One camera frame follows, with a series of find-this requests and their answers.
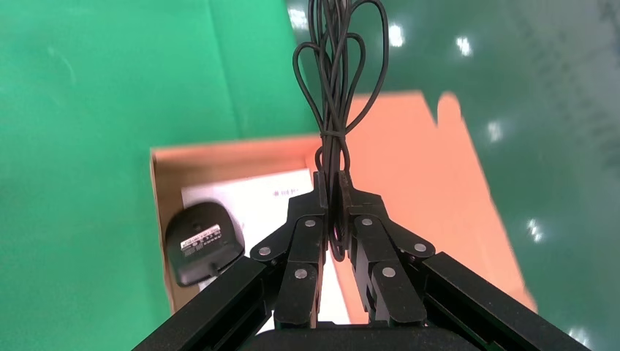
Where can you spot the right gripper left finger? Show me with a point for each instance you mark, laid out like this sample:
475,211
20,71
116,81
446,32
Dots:
300,252

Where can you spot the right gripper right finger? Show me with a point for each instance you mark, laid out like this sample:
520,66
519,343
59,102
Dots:
382,261

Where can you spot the orange cardboard box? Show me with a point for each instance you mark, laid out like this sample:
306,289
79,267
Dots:
416,184

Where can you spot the white printed instruction sheet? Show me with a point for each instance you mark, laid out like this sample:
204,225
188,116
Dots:
271,203

